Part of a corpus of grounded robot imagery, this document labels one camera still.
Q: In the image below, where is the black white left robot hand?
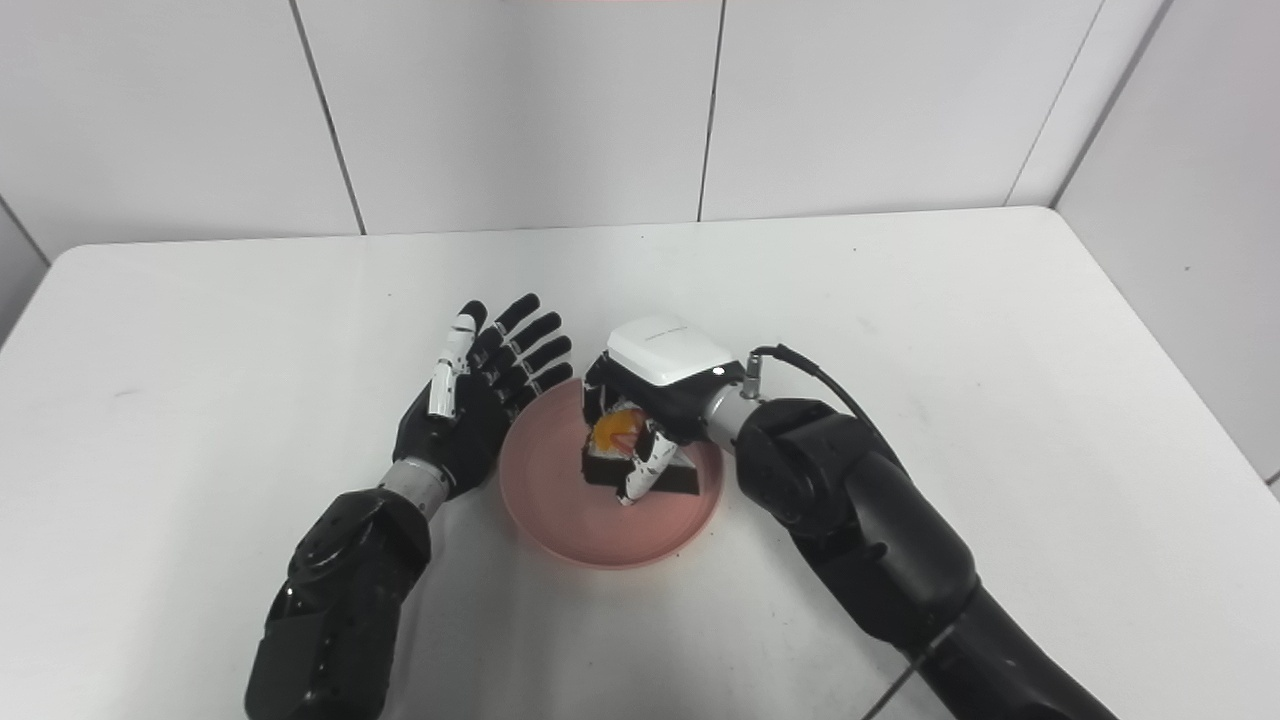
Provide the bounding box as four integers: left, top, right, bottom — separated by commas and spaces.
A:
392, 292, 575, 501

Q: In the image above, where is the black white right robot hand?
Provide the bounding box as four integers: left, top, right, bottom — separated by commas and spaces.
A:
582, 314, 746, 506

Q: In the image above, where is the chocolate cake slice with fruit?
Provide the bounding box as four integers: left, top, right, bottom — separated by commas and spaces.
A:
582, 400, 703, 498

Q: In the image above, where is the pink round plate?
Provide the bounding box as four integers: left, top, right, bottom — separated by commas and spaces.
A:
499, 376, 725, 570

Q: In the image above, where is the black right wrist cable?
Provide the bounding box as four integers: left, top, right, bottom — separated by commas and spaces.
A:
745, 343, 916, 720

